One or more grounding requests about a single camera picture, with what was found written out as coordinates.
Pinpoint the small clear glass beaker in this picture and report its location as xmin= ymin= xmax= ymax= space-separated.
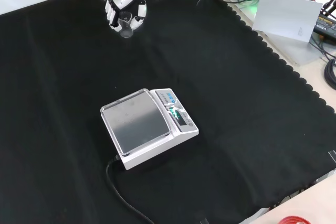
xmin=118 ymin=10 xmax=133 ymax=38

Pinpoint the white electronic balance steel pan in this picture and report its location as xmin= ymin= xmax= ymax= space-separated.
xmin=100 ymin=88 xmax=200 ymax=171

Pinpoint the black bench cloth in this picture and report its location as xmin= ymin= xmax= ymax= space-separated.
xmin=0 ymin=0 xmax=336 ymax=224

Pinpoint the black power adapter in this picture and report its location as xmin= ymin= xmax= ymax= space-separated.
xmin=313 ymin=11 xmax=336 ymax=38

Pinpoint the red round object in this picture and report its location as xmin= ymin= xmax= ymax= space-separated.
xmin=278 ymin=215 xmax=310 ymax=224

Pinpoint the black balance power cable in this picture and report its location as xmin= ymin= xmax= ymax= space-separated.
xmin=106 ymin=155 xmax=155 ymax=224

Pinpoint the coiled black cable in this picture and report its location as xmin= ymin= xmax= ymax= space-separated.
xmin=324 ymin=58 xmax=336 ymax=90

